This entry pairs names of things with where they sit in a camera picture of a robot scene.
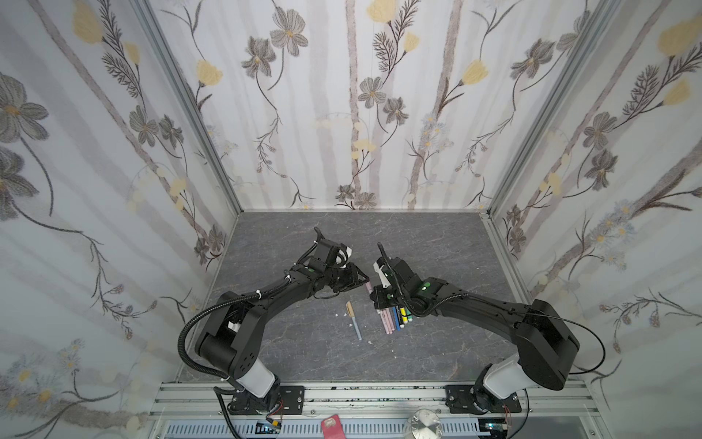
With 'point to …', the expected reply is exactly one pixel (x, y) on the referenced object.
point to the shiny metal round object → (426, 423)
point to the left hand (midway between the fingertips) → (364, 273)
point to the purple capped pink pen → (392, 319)
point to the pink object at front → (333, 428)
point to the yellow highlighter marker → (404, 318)
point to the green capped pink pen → (385, 321)
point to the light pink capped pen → (369, 287)
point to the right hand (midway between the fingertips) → (365, 289)
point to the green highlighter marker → (409, 317)
